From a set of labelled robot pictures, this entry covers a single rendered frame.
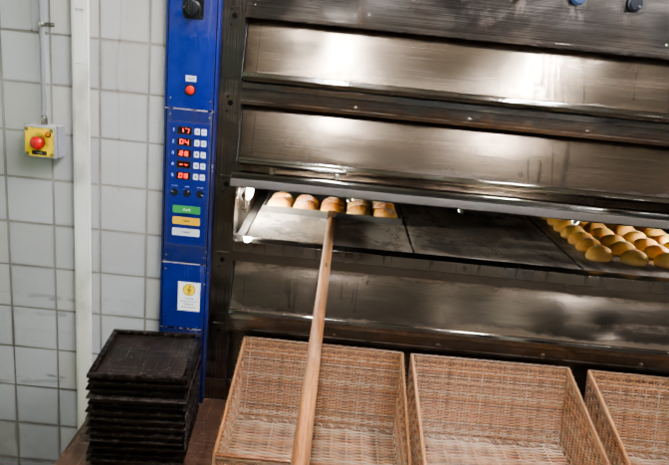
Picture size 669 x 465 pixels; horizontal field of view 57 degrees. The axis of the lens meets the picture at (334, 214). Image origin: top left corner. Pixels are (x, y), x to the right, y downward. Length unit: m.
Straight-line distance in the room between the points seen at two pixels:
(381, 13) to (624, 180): 0.93
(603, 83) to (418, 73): 0.57
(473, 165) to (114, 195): 1.16
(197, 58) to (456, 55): 0.79
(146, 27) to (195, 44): 0.16
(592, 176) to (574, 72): 0.33
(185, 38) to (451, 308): 1.22
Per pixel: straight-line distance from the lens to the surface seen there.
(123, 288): 2.22
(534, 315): 2.22
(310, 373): 1.26
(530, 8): 2.03
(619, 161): 2.16
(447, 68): 1.96
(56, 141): 2.09
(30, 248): 2.30
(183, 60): 1.97
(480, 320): 2.17
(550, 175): 2.07
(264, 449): 2.08
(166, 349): 2.02
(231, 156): 2.00
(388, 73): 1.93
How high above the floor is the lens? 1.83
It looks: 15 degrees down
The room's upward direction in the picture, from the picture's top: 6 degrees clockwise
